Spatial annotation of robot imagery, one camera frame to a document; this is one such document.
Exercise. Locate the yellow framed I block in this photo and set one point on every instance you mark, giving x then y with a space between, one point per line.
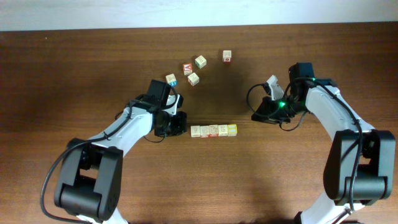
232 129

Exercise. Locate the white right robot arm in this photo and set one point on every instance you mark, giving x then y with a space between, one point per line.
360 166

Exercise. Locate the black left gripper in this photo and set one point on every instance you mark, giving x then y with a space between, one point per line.
178 128

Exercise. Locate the blue framed wooden block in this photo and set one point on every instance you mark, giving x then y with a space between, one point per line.
171 79

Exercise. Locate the green framed wooden block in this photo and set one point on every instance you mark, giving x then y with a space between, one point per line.
200 62

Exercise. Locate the plain I wooden block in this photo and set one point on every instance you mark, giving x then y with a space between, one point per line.
193 79

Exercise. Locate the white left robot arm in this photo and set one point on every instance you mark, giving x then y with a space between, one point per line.
89 185

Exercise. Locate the number 2 wooden block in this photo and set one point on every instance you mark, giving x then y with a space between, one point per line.
223 130

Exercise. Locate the red framed A block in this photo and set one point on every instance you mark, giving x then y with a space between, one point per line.
187 69

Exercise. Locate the elephant wooden block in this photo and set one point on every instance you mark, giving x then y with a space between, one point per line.
213 130

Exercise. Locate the plain Y wooden block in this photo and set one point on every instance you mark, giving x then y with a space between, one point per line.
195 131

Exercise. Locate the red sided wooden block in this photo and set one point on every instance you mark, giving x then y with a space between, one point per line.
204 131

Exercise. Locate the red bottomed far block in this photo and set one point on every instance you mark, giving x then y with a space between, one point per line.
227 55

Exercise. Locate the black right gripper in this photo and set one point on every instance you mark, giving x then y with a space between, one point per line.
266 113

